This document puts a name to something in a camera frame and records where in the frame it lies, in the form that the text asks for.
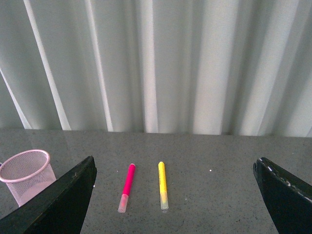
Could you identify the white pleated curtain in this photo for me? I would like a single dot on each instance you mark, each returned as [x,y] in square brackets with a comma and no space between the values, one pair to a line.
[232,67]

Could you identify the yellow highlighter pen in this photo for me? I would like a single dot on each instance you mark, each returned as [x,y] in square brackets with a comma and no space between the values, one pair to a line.
[162,186]

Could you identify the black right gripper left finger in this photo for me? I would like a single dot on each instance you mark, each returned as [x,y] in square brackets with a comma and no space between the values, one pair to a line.
[60,208]

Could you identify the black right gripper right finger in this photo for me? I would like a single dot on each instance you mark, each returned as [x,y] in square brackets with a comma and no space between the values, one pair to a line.
[288,199]

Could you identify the pink mesh pen cup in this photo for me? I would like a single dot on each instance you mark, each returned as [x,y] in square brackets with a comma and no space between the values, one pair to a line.
[26,174]

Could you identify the pink highlighter pen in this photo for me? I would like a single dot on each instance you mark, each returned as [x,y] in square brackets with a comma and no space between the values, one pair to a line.
[127,189]

